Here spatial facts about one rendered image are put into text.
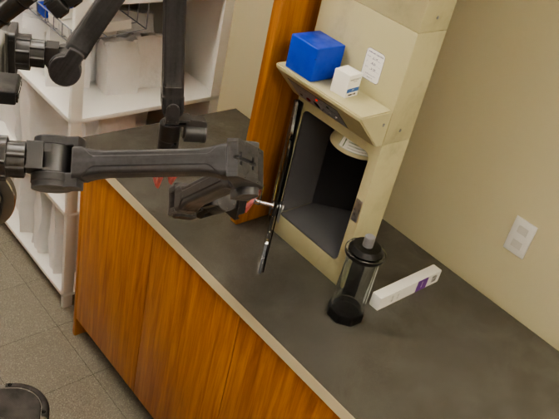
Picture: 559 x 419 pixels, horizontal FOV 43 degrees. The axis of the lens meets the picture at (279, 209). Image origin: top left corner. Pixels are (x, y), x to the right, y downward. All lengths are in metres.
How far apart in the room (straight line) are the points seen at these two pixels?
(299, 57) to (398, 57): 0.25
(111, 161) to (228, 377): 0.97
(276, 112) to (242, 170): 0.74
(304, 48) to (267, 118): 0.31
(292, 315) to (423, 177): 0.68
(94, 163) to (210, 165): 0.22
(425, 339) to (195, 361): 0.74
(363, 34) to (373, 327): 0.78
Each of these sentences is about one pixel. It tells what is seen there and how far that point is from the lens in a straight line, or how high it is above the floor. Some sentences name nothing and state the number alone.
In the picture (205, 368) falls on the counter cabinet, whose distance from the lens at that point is 2.27.
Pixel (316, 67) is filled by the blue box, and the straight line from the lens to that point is 1.82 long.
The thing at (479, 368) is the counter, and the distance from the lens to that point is 2.02.
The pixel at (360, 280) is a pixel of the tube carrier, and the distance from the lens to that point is 1.87.
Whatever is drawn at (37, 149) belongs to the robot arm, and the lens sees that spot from 1.43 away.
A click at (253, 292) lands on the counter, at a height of 0.94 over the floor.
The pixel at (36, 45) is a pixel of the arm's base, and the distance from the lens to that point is 1.87.
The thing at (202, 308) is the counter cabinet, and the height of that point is 0.77.
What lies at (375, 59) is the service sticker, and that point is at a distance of 1.81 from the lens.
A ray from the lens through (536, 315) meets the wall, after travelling 2.24.
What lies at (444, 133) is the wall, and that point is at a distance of 2.25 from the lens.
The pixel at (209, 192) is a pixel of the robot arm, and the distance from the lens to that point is 1.55.
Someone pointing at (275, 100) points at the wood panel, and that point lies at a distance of 2.04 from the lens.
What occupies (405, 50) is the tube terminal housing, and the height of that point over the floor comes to 1.66.
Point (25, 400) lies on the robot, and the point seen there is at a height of 0.24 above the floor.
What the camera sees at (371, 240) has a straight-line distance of 1.83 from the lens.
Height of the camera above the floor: 2.22
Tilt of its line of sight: 33 degrees down
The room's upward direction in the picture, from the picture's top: 14 degrees clockwise
